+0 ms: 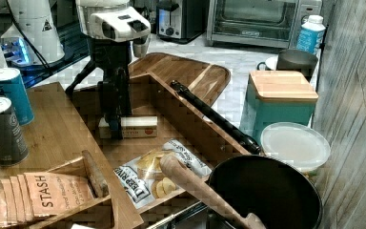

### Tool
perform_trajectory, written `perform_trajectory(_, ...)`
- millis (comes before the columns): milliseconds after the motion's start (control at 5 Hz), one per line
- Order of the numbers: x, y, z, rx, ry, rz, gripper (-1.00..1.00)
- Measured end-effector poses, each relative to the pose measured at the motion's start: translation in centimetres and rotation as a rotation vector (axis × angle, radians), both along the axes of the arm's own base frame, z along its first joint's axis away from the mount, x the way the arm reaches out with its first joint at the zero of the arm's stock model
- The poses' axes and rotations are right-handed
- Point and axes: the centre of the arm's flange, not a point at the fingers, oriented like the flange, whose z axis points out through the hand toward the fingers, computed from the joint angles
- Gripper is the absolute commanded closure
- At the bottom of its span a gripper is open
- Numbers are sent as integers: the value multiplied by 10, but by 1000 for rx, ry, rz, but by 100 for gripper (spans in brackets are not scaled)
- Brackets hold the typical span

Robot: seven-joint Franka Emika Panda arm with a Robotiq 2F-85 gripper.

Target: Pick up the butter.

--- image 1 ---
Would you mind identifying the black silver toaster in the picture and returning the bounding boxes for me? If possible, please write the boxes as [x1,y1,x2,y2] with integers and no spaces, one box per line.
[156,0,210,44]

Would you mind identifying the white butter stick box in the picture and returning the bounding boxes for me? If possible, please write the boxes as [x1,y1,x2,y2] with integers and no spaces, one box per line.
[98,116,158,138]

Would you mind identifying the grey metal mug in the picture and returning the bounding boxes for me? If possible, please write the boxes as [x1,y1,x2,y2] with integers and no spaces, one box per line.
[256,48,319,83]

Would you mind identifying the dark grey spice can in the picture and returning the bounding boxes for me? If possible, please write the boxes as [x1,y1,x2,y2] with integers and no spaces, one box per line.
[0,96,29,167]

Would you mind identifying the blue salt can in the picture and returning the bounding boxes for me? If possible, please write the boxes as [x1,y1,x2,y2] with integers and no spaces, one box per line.
[0,68,34,125]

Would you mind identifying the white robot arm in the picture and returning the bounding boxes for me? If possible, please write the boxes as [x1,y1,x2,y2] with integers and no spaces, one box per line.
[66,0,151,139]

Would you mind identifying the silver toaster oven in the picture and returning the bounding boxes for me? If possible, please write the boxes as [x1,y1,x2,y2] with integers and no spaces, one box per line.
[206,0,322,49]

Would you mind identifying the Deep River chips bag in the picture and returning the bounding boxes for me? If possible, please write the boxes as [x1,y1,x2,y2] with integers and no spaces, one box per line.
[113,138,212,209]

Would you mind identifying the orange Stash tea packets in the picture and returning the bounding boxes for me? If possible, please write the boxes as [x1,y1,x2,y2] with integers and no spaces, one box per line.
[0,172,94,228]

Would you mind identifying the wooden wok handle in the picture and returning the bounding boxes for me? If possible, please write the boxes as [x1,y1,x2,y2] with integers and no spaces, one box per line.
[160,155,266,229]

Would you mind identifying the black stovetop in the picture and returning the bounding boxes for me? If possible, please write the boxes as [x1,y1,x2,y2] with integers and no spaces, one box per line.
[0,18,92,90]

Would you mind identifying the teal canister with wooden lid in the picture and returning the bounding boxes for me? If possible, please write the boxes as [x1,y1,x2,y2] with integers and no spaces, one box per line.
[239,71,318,142]

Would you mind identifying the wooden cutting board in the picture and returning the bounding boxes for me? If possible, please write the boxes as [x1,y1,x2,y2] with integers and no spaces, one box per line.
[0,83,138,229]

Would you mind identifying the open wooden drawer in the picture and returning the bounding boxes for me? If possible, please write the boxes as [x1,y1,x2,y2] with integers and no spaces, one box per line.
[71,73,247,229]

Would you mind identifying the wooden tea organizer box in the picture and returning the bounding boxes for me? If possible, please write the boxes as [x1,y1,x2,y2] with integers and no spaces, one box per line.
[0,149,115,229]

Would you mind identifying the black wok pan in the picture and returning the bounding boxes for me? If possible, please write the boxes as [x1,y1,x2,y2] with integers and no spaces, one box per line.
[208,156,323,229]

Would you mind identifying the clear plastic lidded container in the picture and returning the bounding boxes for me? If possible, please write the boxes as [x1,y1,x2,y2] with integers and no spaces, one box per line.
[260,122,331,173]

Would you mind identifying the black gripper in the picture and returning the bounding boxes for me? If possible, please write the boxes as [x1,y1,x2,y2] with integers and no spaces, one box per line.
[87,37,132,139]

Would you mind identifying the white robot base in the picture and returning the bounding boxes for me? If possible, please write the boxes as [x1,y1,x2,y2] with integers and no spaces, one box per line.
[1,0,65,67]

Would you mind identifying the wooden serving tray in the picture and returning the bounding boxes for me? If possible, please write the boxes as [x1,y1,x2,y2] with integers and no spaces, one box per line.
[129,52,231,105]

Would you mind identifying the blue white bottle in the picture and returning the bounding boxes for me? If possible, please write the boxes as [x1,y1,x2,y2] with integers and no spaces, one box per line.
[296,15,326,54]

